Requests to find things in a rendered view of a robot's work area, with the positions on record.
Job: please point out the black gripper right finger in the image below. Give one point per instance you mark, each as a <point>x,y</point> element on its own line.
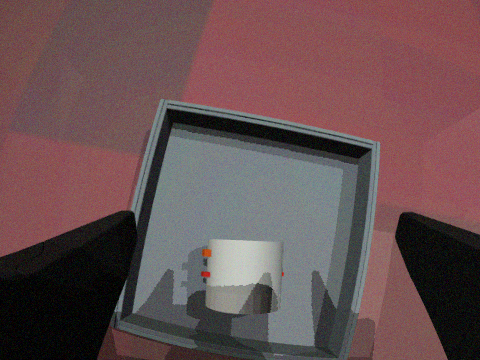
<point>444,264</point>

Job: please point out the grey square tray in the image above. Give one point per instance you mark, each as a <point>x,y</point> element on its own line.
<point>211,173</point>

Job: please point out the grey cylinder with two slots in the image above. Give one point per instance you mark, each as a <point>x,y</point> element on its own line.
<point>243,277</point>

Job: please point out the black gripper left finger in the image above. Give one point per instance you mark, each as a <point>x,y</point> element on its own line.
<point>57,297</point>

